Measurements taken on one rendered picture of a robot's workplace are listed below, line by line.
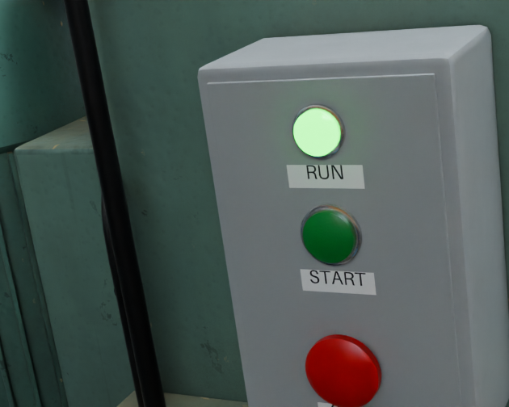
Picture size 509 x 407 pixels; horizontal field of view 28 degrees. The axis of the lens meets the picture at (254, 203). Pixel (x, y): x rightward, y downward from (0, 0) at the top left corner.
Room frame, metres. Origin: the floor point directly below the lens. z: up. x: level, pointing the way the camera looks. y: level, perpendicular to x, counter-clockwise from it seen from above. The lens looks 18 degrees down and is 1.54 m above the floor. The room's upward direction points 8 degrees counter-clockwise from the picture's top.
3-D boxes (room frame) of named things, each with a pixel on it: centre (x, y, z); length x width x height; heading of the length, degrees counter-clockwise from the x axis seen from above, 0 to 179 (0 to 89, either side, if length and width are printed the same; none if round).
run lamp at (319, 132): (0.35, -0.03, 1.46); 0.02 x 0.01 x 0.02; 62
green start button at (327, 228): (0.35, -0.03, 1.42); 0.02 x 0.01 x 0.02; 62
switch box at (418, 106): (0.38, -0.04, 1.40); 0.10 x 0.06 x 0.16; 62
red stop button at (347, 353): (0.35, -0.02, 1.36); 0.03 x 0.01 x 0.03; 62
